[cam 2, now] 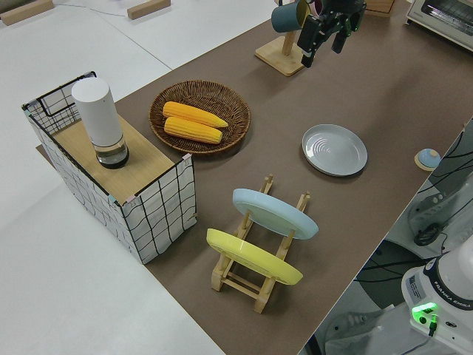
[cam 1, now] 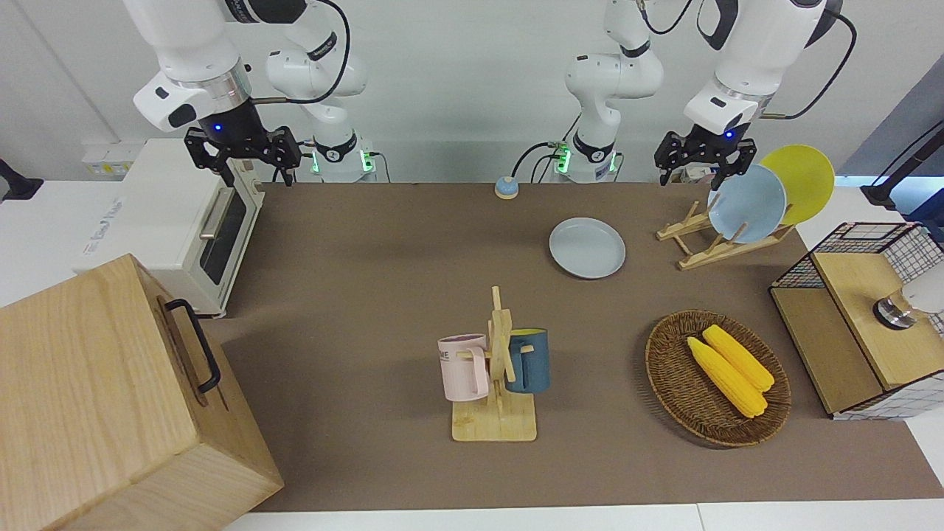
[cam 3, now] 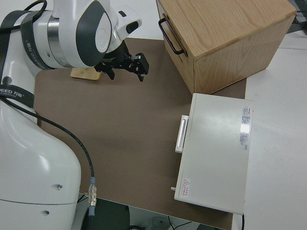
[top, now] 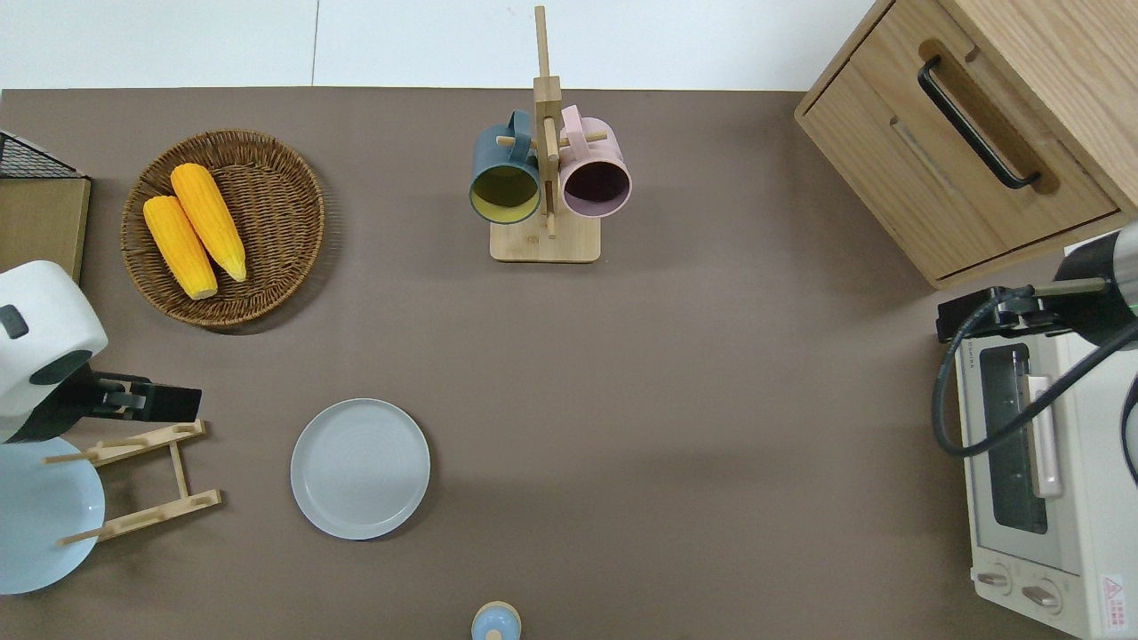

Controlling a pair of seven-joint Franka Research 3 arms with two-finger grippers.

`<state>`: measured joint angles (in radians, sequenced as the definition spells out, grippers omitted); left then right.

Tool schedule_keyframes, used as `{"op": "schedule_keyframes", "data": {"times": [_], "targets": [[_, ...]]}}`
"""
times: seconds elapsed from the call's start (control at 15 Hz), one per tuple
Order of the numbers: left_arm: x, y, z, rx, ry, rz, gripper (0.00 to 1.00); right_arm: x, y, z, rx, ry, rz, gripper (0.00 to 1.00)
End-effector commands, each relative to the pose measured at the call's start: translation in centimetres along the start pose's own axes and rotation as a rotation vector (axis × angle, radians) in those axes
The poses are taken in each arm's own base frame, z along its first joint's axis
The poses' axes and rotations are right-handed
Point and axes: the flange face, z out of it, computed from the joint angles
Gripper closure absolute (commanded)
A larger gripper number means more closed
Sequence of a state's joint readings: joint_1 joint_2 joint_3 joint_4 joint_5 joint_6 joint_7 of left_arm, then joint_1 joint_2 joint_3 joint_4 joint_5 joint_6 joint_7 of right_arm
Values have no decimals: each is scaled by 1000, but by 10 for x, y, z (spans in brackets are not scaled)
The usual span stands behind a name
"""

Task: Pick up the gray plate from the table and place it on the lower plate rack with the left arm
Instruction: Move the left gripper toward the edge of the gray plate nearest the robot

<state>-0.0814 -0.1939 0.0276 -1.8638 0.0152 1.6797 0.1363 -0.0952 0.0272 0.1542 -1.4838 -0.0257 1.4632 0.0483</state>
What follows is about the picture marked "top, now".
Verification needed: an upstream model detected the wooden drawer cabinet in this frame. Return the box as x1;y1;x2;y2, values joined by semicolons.
793;0;1138;291

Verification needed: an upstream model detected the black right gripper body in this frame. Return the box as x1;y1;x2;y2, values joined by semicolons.
935;284;1068;344

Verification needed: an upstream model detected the brown table mat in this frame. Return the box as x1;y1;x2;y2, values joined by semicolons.
0;86;1138;640

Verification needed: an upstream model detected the black drawer handle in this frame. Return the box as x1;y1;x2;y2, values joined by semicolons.
917;55;1042;191

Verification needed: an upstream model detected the wooden plate rack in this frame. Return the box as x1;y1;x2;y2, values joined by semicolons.
43;420;224;547

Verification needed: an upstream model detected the brown wicker basket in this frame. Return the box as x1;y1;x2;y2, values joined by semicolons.
120;130;326;328

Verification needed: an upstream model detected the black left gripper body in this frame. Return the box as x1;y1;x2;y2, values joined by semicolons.
89;373;204;425

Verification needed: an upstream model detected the gray round plate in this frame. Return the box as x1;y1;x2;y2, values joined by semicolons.
290;398;432;541

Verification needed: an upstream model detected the wire grid box wooden shelf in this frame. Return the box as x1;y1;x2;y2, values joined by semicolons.
0;130;92;287

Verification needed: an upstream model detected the dark teal mug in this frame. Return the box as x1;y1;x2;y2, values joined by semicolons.
469;109;542;226

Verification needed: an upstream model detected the white toaster oven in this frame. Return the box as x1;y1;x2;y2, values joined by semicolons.
953;233;1138;640

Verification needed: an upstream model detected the wooden mug tree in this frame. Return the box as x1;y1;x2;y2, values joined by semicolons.
489;5;611;264

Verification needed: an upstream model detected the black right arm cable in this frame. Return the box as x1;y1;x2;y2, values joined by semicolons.
931;289;1138;460

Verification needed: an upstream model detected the yellow corn cob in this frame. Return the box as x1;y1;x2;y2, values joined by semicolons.
142;196;220;301
170;163;248;284

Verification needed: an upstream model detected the light blue plate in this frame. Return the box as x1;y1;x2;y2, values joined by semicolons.
0;436;107;596

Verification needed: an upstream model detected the pink mug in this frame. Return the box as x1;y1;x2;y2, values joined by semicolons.
558;105;633;220

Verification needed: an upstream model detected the blue dome wooden bell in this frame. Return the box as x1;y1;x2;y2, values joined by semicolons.
470;600;523;640

